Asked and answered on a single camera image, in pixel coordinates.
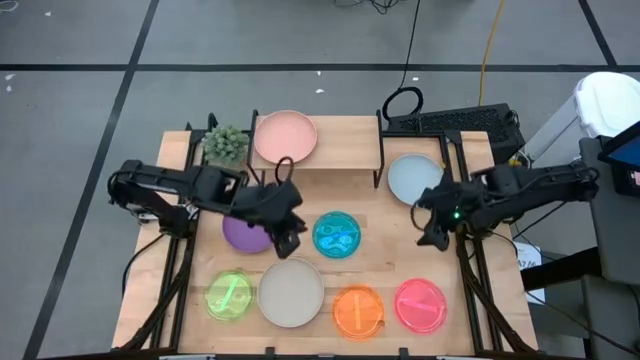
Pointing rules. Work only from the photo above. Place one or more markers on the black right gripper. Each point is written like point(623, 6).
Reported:
point(460, 205)

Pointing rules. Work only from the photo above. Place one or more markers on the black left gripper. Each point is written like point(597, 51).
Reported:
point(265, 205)

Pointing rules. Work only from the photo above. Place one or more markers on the teal transparent plate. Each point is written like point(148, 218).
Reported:
point(336, 235)

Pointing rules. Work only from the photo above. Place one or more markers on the pale grey plate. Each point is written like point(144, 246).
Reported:
point(410, 175)

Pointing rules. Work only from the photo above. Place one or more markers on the purple plate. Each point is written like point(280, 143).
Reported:
point(242, 237)

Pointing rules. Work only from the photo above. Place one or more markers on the off-white plate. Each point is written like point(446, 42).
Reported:
point(290, 292)

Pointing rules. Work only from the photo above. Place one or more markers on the pink transparent plate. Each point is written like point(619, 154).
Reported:
point(420, 306)

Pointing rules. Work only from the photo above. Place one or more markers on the green transparent plate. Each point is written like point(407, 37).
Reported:
point(229, 295)

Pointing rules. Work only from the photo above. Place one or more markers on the salmon pink plate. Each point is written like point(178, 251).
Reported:
point(285, 136)

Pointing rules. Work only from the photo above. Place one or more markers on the orange transparent plate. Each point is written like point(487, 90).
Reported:
point(358, 312)

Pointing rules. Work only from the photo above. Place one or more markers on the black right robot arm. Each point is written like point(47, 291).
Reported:
point(540, 187)

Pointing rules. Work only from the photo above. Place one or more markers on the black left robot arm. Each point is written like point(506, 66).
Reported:
point(150, 182)

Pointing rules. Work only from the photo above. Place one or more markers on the wooden shelf with black legs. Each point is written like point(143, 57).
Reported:
point(350, 145)

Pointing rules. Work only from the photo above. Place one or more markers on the yellow plug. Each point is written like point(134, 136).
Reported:
point(515, 162)

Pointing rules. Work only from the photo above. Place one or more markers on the white paper sheet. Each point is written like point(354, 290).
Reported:
point(530, 260)

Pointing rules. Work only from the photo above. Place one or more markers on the potted green plant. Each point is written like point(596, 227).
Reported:
point(225, 146)

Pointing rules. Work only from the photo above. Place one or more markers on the black base beam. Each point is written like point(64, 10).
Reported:
point(560, 270)

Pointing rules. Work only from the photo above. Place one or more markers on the silver aluminium profile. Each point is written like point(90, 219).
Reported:
point(455, 358)
point(187, 358)

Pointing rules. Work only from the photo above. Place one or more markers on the grey cabinet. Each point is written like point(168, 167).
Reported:
point(615, 240)

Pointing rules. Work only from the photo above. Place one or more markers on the tablet screen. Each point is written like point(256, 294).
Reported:
point(627, 155)

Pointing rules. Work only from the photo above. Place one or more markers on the white trash bin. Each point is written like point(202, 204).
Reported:
point(610, 100)

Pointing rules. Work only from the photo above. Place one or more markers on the black edge bracket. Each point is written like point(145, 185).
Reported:
point(270, 352)
point(403, 352)

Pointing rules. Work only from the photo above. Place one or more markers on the black aluminium rig frame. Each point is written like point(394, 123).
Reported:
point(182, 300)

